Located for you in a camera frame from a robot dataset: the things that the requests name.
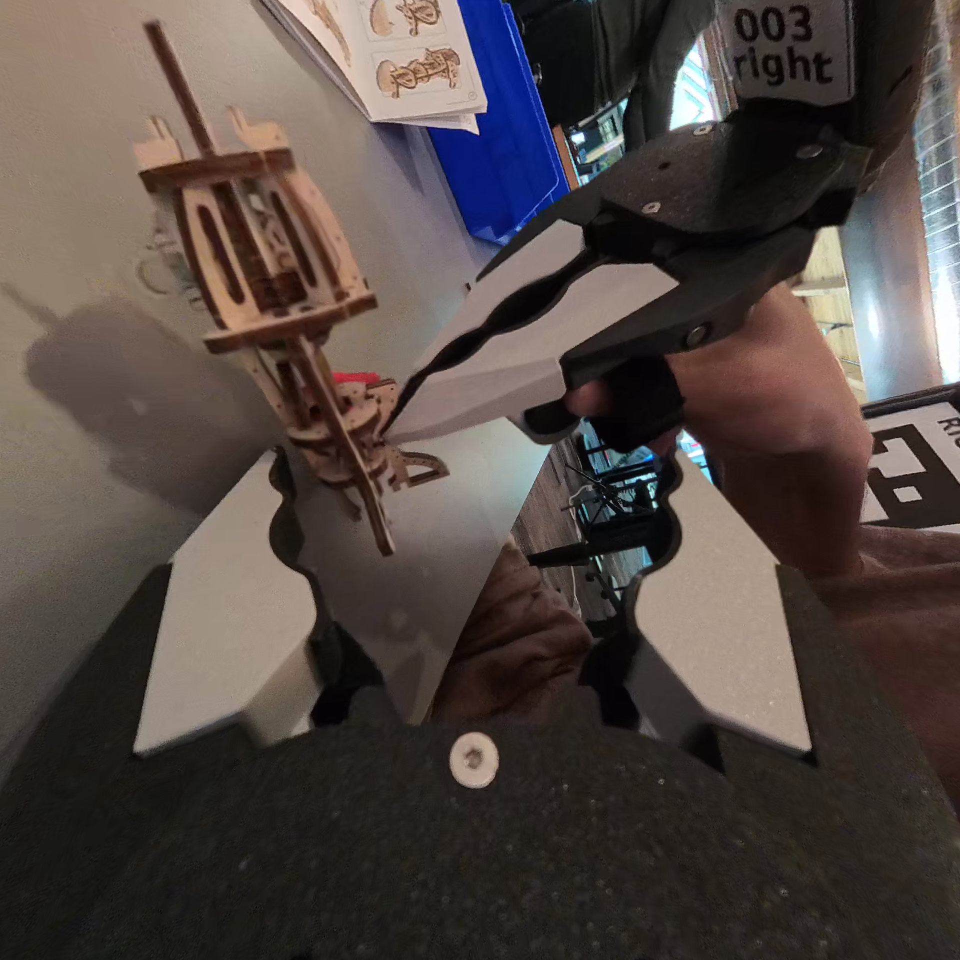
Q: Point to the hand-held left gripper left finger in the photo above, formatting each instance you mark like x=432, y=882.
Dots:
x=225, y=637

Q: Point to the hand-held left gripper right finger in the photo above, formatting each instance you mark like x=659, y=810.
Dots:
x=720, y=622

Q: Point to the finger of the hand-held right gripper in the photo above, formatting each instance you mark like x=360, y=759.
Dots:
x=495, y=371
x=517, y=289

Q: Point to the wooden mechanical model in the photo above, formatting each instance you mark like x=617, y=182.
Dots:
x=262, y=225

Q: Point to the person's right forearm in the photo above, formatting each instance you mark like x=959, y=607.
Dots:
x=817, y=495

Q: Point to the person's right hand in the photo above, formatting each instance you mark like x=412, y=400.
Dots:
x=742, y=382

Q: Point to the wooden shelf unit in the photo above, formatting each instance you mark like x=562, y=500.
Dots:
x=825, y=277

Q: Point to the blue plastic bin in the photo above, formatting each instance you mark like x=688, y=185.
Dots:
x=502, y=150

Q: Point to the red plastic part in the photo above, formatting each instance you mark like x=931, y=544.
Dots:
x=354, y=376

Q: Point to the black tripod stand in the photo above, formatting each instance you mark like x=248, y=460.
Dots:
x=600, y=510

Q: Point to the person's brown clothing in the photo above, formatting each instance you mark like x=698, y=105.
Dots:
x=517, y=637

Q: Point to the framed black-white tag poster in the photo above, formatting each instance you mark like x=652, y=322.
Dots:
x=915, y=472

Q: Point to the instruction booklet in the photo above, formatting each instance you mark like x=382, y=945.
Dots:
x=390, y=60

